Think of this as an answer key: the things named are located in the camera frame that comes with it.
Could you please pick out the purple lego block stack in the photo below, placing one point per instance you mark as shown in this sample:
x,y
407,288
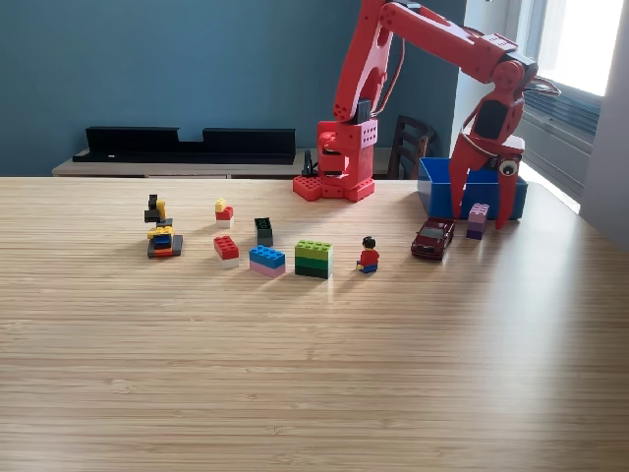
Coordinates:
x,y
476,221

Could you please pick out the dark red toy car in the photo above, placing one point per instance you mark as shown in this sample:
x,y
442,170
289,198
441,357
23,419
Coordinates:
x,y
432,238

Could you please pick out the yellow red white lego stack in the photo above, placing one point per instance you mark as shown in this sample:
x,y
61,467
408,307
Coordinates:
x,y
224,214

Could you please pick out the blue plastic bin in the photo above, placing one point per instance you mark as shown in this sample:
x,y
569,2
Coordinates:
x,y
435,196

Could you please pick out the green lego block stack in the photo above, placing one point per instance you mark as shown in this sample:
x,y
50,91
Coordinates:
x,y
313,260

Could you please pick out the black lego brick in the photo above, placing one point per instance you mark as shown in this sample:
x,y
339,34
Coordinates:
x,y
264,232

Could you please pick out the blue and pink lego stack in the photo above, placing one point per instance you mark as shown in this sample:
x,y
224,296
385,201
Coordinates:
x,y
267,259

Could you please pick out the red and white lego stack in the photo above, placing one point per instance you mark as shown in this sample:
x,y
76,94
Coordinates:
x,y
226,248

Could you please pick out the grey radiator vent unit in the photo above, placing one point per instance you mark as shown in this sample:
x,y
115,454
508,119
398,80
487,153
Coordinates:
x,y
555,133

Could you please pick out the dark wooden chair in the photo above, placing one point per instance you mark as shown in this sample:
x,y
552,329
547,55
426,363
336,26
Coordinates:
x,y
410,142

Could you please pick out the toy figure red shirt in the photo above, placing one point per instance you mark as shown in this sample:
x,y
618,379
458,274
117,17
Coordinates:
x,y
368,256

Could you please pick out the pale wooden sideboard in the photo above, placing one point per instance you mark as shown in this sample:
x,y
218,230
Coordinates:
x,y
147,169

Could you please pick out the black shelf tray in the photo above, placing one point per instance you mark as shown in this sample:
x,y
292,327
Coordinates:
x,y
147,147

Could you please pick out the white window frame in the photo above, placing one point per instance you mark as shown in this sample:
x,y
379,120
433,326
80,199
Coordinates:
x,y
580,39

